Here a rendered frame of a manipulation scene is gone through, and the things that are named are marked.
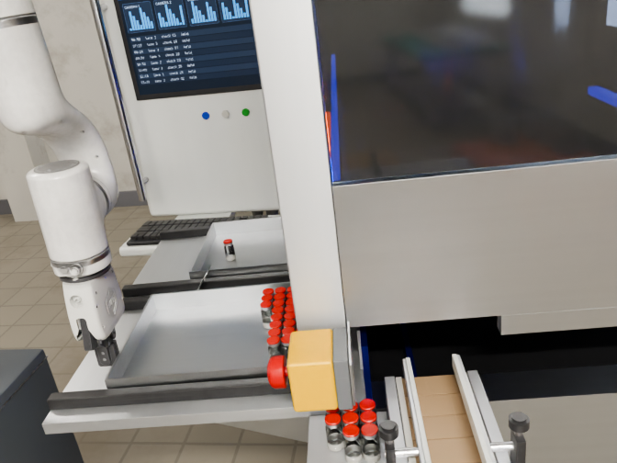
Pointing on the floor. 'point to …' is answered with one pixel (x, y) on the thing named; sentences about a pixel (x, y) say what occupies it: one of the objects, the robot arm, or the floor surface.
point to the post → (300, 158)
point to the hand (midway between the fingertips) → (107, 353)
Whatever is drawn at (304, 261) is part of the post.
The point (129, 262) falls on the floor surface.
